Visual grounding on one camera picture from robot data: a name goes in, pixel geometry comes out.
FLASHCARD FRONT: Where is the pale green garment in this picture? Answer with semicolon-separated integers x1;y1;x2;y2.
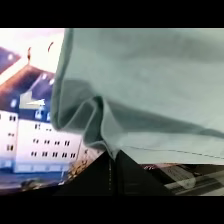
49;28;224;166

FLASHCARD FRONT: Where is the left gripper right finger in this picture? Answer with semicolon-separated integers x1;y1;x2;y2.
115;149;173;197

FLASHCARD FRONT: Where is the silver frame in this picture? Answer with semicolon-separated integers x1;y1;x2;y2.
156;163;224;197

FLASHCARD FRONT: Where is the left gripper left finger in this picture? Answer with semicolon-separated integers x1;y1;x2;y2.
54;149;116;197

